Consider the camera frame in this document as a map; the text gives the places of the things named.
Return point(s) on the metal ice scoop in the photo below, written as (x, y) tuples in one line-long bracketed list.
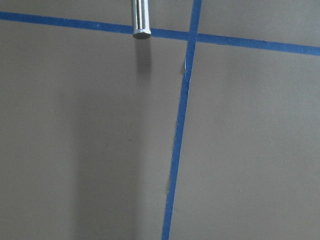
[(141, 29)]

